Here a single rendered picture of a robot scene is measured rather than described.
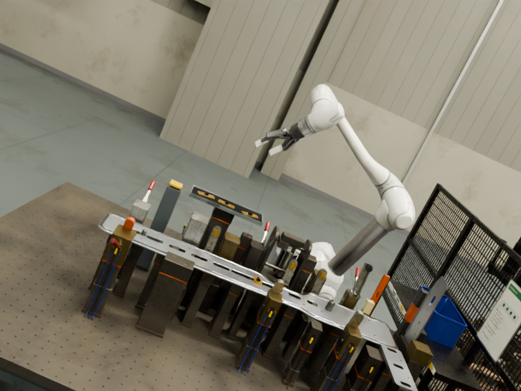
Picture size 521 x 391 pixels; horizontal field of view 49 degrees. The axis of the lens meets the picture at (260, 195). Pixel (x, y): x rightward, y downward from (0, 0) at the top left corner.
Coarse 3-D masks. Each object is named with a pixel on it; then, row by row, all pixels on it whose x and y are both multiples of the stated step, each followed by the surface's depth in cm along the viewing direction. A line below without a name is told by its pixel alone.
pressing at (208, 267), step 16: (112, 224) 240; (144, 240) 239; (160, 240) 247; (176, 240) 253; (192, 256) 245; (208, 256) 252; (208, 272) 239; (224, 272) 244; (240, 272) 251; (256, 272) 258; (256, 288) 243; (288, 304) 244; (320, 304) 256; (336, 304) 264; (320, 320) 243; (336, 320) 248; (368, 320) 263; (368, 336) 247; (384, 336) 254
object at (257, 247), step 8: (256, 240) 271; (248, 248) 267; (256, 248) 263; (248, 256) 264; (256, 256) 264; (240, 264) 270; (248, 264) 265; (256, 264) 265; (240, 296) 270; (232, 312) 273
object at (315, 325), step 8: (312, 320) 240; (312, 328) 235; (320, 328) 237; (304, 336) 240; (312, 336) 235; (304, 344) 237; (312, 344) 237; (296, 352) 243; (304, 352) 237; (296, 360) 240; (304, 360) 240; (288, 368) 243; (296, 368) 239; (288, 376) 242; (296, 376) 242; (288, 384) 241
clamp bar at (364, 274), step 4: (364, 264) 266; (368, 264) 266; (364, 268) 265; (368, 268) 263; (372, 268) 263; (360, 272) 268; (364, 272) 267; (368, 272) 266; (360, 276) 266; (364, 276) 267; (360, 280) 267; (364, 280) 266; (356, 284) 266; (360, 284) 267; (356, 288) 268; (360, 288) 268; (352, 292) 267; (360, 292) 267; (356, 296) 268
